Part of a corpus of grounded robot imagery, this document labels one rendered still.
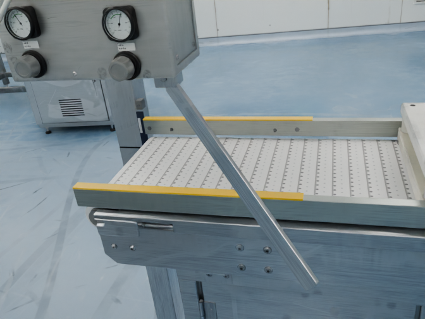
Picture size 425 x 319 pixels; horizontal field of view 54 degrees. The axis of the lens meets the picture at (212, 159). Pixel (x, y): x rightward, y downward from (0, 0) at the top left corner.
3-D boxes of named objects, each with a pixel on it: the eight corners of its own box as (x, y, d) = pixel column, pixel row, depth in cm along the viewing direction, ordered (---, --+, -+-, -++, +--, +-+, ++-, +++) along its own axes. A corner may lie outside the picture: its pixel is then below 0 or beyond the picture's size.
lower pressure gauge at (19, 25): (9, 41, 49) (-2, 7, 47) (16, 38, 50) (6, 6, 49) (36, 40, 48) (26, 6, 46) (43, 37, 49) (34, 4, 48)
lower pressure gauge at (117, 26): (105, 43, 46) (97, 7, 45) (110, 40, 47) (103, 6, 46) (136, 42, 45) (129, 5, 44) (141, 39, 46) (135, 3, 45)
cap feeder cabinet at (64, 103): (38, 137, 318) (6, 33, 283) (70, 109, 367) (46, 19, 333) (117, 133, 307) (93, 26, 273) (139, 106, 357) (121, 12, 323)
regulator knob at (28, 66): (14, 83, 50) (2, 45, 48) (26, 77, 52) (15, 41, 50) (38, 82, 50) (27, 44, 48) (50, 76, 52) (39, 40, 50)
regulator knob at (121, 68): (107, 87, 47) (98, 48, 45) (117, 80, 49) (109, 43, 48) (134, 86, 46) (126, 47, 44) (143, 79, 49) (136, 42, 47)
